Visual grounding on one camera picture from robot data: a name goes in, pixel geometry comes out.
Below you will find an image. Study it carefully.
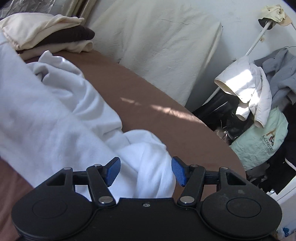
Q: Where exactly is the white long-sleeve shirt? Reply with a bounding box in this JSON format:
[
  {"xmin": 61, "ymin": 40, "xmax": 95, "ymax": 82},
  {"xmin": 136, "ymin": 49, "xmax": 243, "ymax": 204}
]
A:
[{"xmin": 1, "ymin": 37, "xmax": 176, "ymax": 200}]

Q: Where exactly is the black hanging garment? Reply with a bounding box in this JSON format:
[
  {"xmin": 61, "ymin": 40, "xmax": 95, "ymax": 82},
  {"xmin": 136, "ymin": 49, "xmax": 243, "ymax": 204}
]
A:
[{"xmin": 193, "ymin": 90, "xmax": 253, "ymax": 145}]

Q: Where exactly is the mint green printed bag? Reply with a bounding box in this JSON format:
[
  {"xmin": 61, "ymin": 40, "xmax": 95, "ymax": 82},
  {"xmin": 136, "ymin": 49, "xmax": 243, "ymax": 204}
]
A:
[{"xmin": 230, "ymin": 108, "xmax": 288, "ymax": 171}]

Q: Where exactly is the white puffer jacket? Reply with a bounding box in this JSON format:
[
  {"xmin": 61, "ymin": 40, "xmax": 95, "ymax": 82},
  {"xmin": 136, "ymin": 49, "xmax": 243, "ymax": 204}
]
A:
[{"xmin": 214, "ymin": 56, "xmax": 272, "ymax": 128}]

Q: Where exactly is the cream folded garment bottom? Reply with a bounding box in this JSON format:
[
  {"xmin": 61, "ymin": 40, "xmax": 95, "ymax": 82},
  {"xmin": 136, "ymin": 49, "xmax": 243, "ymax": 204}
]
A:
[{"xmin": 18, "ymin": 40, "xmax": 93, "ymax": 61}]

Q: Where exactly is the cream folded garment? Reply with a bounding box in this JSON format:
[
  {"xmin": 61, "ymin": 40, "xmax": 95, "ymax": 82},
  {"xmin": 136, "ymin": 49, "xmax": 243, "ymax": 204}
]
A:
[
  {"xmin": 1, "ymin": 13, "xmax": 84, "ymax": 51},
  {"xmin": 18, "ymin": 40, "xmax": 93, "ymax": 61}
]

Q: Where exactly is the white rack pole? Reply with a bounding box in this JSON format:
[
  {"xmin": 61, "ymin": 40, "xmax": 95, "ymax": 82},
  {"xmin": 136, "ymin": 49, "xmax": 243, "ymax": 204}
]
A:
[{"xmin": 245, "ymin": 20, "xmax": 272, "ymax": 56}]

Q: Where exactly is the cream covered mattress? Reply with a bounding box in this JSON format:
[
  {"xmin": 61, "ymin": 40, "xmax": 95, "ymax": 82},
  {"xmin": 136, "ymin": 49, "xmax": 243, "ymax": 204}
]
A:
[{"xmin": 87, "ymin": 1, "xmax": 222, "ymax": 105}]

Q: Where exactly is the grey hanging garment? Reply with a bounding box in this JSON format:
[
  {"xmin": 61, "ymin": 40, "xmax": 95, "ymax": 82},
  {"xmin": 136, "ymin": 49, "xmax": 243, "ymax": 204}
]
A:
[{"xmin": 254, "ymin": 47, "xmax": 295, "ymax": 108}]

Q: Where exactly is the dark brown folded garment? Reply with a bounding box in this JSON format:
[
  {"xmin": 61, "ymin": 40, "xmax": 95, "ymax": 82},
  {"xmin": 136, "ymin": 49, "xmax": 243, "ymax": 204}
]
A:
[{"xmin": 30, "ymin": 25, "xmax": 95, "ymax": 49}]

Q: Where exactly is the cream folded garment top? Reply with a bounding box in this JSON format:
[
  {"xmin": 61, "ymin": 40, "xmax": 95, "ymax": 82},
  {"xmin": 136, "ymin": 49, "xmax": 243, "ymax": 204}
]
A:
[{"xmin": 1, "ymin": 13, "xmax": 84, "ymax": 51}]

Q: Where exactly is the beige curtain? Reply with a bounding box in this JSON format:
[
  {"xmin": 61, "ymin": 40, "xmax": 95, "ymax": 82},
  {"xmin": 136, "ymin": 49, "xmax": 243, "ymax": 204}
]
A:
[{"xmin": 67, "ymin": 0, "xmax": 97, "ymax": 24}]

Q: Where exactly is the beige cap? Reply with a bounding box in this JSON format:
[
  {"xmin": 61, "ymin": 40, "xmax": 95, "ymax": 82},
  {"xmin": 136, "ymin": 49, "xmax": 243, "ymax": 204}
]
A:
[{"xmin": 258, "ymin": 4, "xmax": 292, "ymax": 30}]

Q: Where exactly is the silver foil sheet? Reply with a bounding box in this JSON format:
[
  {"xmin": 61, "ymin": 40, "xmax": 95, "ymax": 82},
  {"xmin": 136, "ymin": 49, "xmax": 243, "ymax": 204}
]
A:
[{"xmin": 1, "ymin": 0, "xmax": 72, "ymax": 19}]

